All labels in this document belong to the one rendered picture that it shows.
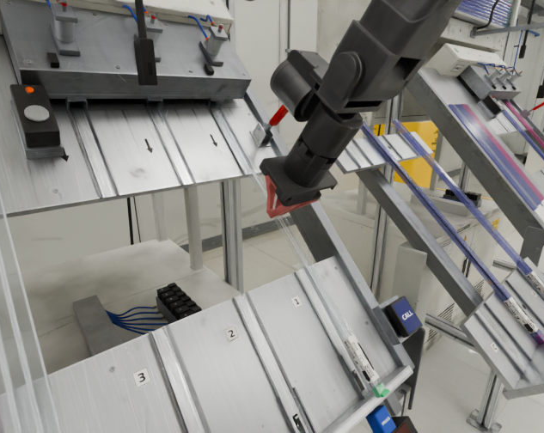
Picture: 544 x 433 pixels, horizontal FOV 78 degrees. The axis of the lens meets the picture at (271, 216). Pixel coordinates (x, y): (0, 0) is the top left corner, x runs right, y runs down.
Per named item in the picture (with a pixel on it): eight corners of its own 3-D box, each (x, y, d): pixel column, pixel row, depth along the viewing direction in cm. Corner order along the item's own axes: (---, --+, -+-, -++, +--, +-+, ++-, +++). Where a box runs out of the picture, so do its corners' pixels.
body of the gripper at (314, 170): (255, 167, 46) (278, 126, 40) (308, 160, 52) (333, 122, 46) (279, 204, 43) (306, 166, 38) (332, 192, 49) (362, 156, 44)
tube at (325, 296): (382, 393, 44) (388, 392, 43) (375, 399, 43) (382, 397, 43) (221, 114, 60) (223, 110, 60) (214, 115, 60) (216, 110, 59)
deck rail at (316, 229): (387, 373, 55) (416, 367, 50) (379, 379, 54) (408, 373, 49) (214, 63, 75) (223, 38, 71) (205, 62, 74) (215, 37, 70)
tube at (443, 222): (540, 341, 56) (547, 338, 55) (539, 344, 55) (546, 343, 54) (360, 125, 72) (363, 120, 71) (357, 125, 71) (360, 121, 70)
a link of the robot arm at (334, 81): (363, 65, 31) (410, 70, 36) (295, -4, 34) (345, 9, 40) (302, 158, 39) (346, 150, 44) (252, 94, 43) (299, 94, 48)
